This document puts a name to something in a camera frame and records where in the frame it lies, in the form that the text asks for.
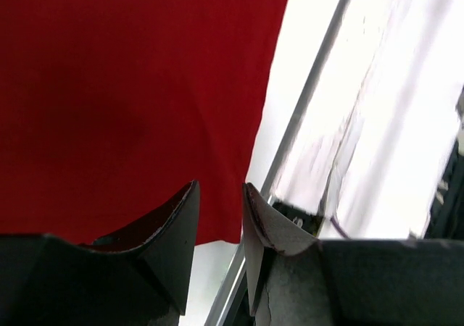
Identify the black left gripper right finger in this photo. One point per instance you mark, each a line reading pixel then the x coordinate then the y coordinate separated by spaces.
pixel 294 278

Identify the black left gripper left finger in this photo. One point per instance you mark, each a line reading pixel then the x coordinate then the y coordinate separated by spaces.
pixel 137 275

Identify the red t-shirt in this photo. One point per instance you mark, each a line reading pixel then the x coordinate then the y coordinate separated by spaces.
pixel 108 107

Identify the aluminium table edge rail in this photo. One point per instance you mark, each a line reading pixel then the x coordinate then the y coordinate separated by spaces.
pixel 307 35

